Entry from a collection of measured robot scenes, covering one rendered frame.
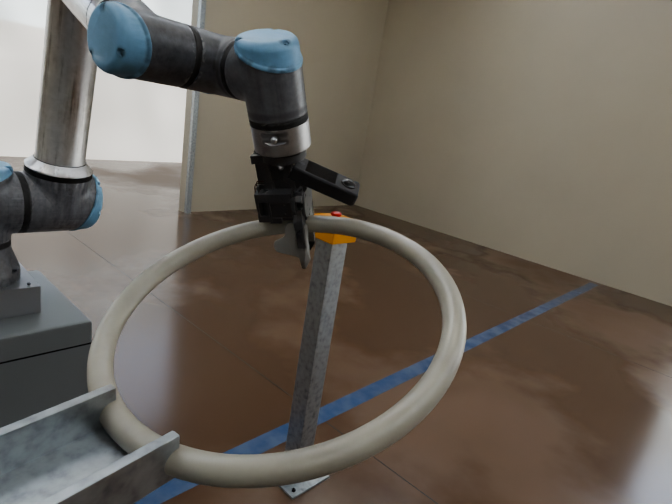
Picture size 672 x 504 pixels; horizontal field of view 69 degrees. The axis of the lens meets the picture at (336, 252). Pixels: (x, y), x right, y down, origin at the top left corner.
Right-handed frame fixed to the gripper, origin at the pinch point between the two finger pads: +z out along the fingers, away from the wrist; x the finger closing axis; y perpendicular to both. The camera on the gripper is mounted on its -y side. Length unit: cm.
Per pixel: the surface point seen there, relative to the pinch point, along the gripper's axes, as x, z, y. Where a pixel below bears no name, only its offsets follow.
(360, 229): 3.5, -7.1, -9.7
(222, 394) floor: -82, 142, 73
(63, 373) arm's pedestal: -2, 37, 65
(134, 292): 20.4, -7.3, 21.8
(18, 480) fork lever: 50, -9, 19
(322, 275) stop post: -64, 54, 11
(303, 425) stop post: -43, 110, 21
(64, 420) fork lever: 43.7, -9.6, 17.6
